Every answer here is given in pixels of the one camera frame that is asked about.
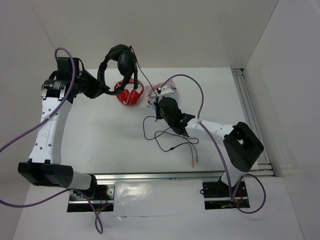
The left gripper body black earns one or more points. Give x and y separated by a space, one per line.
90 86

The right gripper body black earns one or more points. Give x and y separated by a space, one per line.
159 114

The black headset with cable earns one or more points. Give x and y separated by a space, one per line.
128 66

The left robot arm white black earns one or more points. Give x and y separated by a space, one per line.
44 165

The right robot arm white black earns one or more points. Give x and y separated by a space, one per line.
242 146

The blue pink cat-ear headphones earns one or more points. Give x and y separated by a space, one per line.
152 96

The red headphones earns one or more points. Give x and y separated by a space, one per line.
131 96

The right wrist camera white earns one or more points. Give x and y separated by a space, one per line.
166 92

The aluminium rail front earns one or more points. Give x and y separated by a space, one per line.
141 187

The aluminium rail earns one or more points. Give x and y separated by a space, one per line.
141 187
264 166

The aluminium rail right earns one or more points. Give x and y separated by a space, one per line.
264 166

